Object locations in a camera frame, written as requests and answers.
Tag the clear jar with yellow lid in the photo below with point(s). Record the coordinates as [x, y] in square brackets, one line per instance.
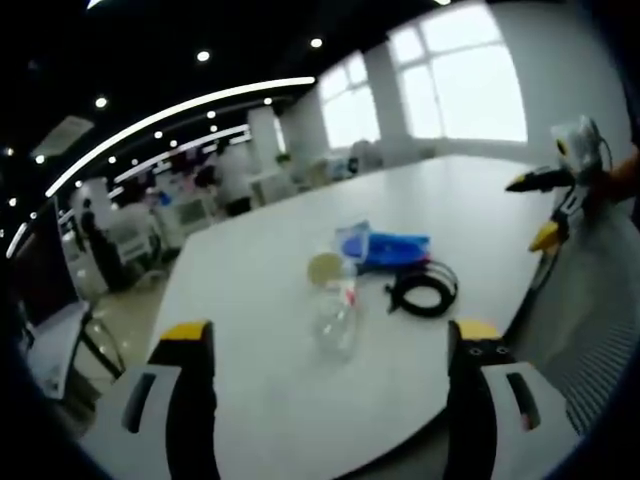
[332, 310]

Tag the person's grey ribbed clothing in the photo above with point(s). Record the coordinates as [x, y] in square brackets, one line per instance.
[595, 310]

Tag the narrow window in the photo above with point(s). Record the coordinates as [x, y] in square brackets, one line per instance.
[350, 107]

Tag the blue pouch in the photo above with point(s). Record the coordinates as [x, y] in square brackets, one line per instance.
[397, 250]

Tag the dark panel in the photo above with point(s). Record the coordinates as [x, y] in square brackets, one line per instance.
[45, 270]

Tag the white table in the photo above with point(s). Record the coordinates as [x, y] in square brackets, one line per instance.
[280, 390]

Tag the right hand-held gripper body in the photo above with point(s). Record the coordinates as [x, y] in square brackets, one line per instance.
[580, 145]

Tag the large window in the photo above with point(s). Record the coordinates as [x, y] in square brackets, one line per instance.
[460, 80]

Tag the long ceiling light strip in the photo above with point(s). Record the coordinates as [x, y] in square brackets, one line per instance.
[165, 117]

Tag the ceiling air conditioner unit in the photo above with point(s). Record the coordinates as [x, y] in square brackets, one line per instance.
[62, 136]

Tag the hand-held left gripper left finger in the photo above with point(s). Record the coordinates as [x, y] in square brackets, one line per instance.
[190, 400]

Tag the black frame chair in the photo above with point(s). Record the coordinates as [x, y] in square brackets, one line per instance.
[95, 345]

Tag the clear bag with blue item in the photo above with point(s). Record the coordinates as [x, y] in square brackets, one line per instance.
[352, 242]

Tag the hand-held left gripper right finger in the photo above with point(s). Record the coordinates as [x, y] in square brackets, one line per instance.
[470, 400]

